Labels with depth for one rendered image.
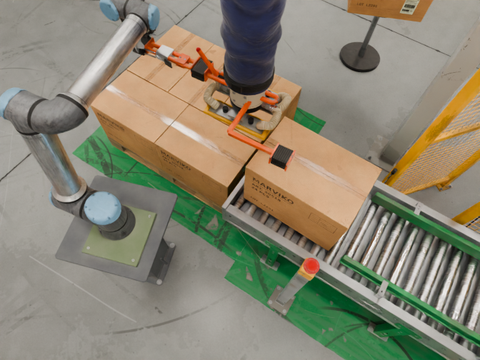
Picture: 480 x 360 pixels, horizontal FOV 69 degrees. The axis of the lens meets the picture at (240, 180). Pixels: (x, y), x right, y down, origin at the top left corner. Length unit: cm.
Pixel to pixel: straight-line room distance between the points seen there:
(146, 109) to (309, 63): 179
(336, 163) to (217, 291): 126
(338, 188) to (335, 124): 149
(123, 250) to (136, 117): 104
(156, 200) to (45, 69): 230
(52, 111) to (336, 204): 129
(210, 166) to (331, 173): 82
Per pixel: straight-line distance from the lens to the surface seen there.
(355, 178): 189
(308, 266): 156
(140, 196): 202
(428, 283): 230
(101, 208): 171
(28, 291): 293
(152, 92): 269
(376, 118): 342
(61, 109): 128
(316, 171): 185
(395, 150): 302
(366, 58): 386
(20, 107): 134
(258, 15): 129
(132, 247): 190
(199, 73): 172
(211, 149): 234
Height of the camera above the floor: 253
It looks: 63 degrees down
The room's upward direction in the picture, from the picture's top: 3 degrees clockwise
